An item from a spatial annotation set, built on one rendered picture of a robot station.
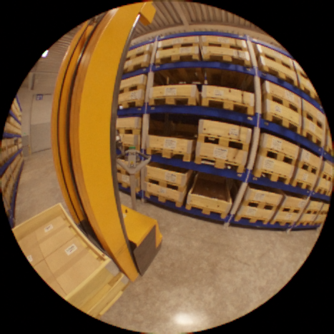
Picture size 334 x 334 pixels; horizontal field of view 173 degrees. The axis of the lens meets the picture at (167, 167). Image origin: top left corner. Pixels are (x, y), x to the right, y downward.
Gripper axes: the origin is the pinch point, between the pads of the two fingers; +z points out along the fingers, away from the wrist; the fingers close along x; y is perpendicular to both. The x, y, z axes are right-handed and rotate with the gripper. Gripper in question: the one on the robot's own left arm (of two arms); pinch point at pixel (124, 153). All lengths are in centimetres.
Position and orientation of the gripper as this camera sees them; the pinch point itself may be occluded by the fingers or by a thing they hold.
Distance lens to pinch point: 132.2
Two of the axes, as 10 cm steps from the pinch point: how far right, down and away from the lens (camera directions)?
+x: -2.1, -0.6, 9.8
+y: 8.6, -4.8, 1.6
